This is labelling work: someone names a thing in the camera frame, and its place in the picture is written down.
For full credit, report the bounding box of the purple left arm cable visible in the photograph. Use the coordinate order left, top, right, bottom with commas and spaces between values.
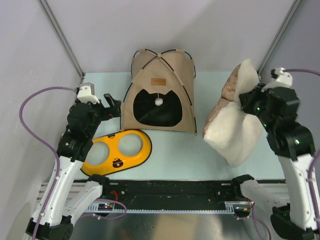
19, 86, 127, 240

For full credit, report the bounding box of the left aluminium frame post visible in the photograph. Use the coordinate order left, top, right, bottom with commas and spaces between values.
37, 0, 85, 80

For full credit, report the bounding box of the beige fabric pet tent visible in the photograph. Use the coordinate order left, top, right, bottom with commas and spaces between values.
120, 48, 198, 137

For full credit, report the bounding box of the black tent pole back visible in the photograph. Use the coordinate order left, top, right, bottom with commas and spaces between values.
130, 48, 197, 79

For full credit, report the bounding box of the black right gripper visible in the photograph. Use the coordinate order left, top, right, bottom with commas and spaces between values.
239, 82, 277, 132

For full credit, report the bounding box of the black tent pole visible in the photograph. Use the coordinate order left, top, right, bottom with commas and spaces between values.
131, 48, 198, 133
130, 48, 197, 79

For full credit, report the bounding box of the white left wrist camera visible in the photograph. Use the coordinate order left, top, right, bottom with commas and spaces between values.
76, 82, 100, 105

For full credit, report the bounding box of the black tent pole front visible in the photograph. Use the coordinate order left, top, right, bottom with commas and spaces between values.
131, 48, 198, 133

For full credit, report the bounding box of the white pompom toy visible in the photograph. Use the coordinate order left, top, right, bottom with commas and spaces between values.
154, 97, 164, 106

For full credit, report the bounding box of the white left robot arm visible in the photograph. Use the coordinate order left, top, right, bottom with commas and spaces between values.
26, 93, 121, 240

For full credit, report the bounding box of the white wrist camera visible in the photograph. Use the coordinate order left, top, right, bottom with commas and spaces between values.
76, 82, 100, 105
262, 67, 293, 92

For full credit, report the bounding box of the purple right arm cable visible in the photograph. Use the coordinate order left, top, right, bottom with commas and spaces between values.
251, 68, 320, 240

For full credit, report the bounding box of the small circuit board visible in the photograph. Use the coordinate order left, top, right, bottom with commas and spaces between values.
98, 203, 115, 211

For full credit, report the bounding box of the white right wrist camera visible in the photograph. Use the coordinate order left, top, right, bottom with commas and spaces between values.
262, 67, 293, 92

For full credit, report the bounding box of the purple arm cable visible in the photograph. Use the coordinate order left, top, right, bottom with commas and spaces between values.
251, 68, 320, 240
19, 86, 127, 240

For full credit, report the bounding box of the yellow double bowl holder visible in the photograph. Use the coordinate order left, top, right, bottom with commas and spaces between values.
80, 129, 153, 176

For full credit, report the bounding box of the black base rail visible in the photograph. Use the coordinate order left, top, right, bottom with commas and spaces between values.
110, 180, 241, 212

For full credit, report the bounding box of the right aluminium frame post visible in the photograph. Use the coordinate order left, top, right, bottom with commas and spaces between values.
257, 0, 303, 76

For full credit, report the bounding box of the cream fluffy cushion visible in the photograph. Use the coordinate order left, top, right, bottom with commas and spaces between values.
202, 59, 263, 167

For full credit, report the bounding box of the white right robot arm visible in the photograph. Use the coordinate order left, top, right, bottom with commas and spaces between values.
231, 83, 320, 240

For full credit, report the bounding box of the aluminium frame post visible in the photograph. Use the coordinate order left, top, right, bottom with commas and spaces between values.
37, 0, 85, 80
257, 0, 303, 76

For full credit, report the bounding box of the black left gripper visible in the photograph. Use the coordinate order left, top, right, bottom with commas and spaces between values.
84, 93, 121, 137

